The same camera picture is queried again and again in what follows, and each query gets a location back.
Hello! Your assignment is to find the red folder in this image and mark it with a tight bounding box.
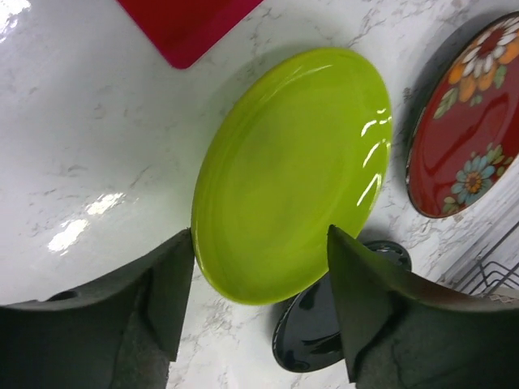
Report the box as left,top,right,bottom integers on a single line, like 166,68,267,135
119,0,261,70

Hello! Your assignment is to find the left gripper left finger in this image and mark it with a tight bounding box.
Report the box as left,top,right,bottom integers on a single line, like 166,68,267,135
1,230,194,388

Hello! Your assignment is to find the black wire dish rack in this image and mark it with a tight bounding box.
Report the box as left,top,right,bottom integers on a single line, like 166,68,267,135
456,224,518,297

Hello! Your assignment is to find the black plate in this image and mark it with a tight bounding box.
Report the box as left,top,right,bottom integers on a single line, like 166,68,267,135
272,239,413,373

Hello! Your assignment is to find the green plate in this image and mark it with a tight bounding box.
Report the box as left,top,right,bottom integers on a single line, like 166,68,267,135
191,47,392,306

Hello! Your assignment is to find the red floral plate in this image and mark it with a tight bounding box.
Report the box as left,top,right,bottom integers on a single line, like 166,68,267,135
405,12,518,219

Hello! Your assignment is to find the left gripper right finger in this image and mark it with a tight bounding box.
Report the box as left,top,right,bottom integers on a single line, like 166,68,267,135
327,226,518,388

